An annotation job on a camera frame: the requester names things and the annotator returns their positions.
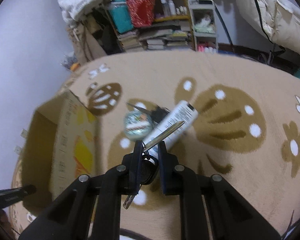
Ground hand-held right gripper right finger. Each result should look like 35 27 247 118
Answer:
158 140 281 240

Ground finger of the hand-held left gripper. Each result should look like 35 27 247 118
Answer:
0 184 37 209

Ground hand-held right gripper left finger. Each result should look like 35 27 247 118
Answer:
19 140 143 240

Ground key bunch black fob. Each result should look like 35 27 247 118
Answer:
122 120 185 209

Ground printed cardboard box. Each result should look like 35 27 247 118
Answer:
20 89 99 209

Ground round green tin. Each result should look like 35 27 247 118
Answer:
124 109 153 139

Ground white bottle blue label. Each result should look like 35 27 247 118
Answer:
142 100 198 155

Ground beige printed blanket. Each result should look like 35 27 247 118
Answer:
10 50 300 240

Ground stack of books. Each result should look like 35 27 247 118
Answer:
116 25 193 53

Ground grey fluffy bundle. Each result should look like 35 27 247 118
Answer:
61 52 78 70

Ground beige hanging coat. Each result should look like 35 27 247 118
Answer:
72 15 108 63

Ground black hanging bag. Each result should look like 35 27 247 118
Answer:
94 10 115 55

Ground teal storage box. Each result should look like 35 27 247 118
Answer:
107 0 135 34

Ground pale green packets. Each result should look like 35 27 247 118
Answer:
193 17 215 33

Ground red patterned bag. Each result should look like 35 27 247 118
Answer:
126 0 156 28

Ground wooden shelf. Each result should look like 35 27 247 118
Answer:
104 0 194 53

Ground white trolley cart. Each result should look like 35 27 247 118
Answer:
188 0 219 53

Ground white quilted garment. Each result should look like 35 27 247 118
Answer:
54 0 105 28

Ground cream puffer jacket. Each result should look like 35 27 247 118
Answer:
230 0 300 60

